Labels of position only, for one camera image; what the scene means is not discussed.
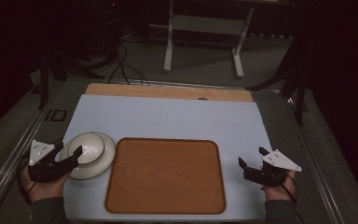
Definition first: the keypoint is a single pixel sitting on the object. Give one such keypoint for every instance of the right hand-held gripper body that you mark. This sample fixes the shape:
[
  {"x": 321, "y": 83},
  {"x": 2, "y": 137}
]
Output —
[{"x": 281, "y": 161}]

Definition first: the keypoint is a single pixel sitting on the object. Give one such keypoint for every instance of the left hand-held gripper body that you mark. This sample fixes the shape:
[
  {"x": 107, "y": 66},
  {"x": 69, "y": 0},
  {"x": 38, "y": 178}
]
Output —
[{"x": 40, "y": 151}]

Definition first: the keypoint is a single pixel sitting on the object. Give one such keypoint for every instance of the white ceramic bowl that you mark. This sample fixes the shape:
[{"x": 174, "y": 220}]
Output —
[{"x": 107, "y": 155}]

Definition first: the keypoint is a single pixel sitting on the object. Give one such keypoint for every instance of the person's right hand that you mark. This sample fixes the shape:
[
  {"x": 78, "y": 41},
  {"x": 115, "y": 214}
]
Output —
[{"x": 278, "y": 193}]

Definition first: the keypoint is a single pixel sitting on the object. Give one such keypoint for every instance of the person's left hand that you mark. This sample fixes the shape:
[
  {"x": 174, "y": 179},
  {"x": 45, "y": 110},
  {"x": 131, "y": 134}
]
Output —
[{"x": 45, "y": 190}]

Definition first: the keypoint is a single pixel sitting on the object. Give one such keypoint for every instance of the black square floor socket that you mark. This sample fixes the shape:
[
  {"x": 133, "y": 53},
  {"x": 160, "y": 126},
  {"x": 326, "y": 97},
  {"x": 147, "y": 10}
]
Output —
[{"x": 56, "y": 110}]

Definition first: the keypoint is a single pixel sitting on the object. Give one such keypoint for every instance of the black metal stand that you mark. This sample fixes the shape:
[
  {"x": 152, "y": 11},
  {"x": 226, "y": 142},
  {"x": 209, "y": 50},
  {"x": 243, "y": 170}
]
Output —
[
  {"x": 44, "y": 84},
  {"x": 300, "y": 102}
]

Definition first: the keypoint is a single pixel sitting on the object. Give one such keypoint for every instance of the wooden tray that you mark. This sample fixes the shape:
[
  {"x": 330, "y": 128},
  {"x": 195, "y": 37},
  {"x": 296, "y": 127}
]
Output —
[{"x": 164, "y": 177}]

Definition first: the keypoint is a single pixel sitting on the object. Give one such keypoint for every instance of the white table mat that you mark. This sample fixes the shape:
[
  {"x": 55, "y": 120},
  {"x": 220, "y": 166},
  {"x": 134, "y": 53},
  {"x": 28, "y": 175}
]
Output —
[{"x": 167, "y": 118}]

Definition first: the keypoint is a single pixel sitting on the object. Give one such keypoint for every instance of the metal floor rail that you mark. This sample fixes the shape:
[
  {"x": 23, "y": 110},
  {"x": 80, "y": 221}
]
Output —
[
  {"x": 320, "y": 183},
  {"x": 180, "y": 84},
  {"x": 9, "y": 174}
]

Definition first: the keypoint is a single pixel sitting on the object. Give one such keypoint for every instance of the white metal table frame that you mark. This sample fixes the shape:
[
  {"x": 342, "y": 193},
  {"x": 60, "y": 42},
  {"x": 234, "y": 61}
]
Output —
[{"x": 205, "y": 25}]

